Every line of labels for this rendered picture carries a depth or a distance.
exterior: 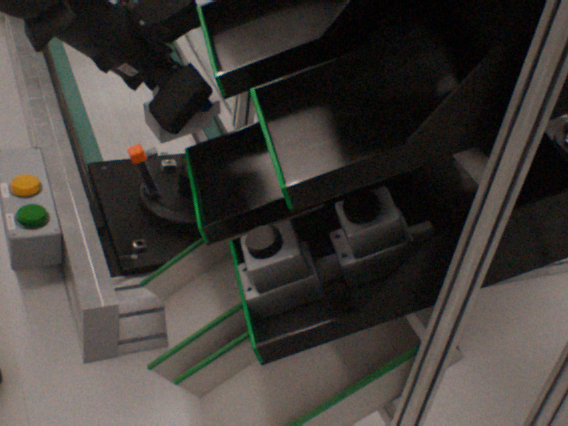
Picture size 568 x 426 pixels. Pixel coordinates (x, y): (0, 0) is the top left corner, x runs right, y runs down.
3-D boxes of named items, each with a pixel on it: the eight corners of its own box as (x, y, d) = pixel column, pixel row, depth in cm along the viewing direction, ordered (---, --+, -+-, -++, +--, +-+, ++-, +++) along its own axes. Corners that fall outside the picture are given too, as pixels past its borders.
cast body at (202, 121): (160, 145, 88) (155, 93, 83) (144, 123, 91) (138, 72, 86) (228, 122, 91) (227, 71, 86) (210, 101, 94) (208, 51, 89)
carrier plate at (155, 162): (122, 280, 103) (122, 268, 102) (87, 172, 120) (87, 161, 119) (292, 255, 112) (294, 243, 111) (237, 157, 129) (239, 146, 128)
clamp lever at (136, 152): (147, 196, 111) (129, 156, 105) (144, 187, 112) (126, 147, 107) (171, 186, 111) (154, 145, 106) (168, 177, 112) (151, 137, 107)
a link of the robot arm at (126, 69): (118, 105, 72) (161, 53, 71) (48, 10, 83) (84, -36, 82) (177, 139, 79) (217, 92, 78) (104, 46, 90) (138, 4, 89)
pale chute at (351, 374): (216, 507, 76) (185, 491, 74) (200, 396, 86) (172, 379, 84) (465, 358, 69) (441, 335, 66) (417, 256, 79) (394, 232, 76)
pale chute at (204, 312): (175, 386, 87) (146, 368, 84) (165, 300, 97) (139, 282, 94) (387, 245, 79) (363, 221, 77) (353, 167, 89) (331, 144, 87)
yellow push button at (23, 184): (13, 202, 112) (12, 191, 111) (9, 185, 115) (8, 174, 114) (42, 199, 114) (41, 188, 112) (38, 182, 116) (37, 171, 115)
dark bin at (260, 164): (207, 246, 75) (178, 190, 71) (192, 165, 85) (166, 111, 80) (489, 145, 74) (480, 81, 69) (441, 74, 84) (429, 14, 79)
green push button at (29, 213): (19, 234, 107) (18, 223, 106) (15, 216, 110) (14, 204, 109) (49, 230, 109) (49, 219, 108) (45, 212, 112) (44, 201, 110)
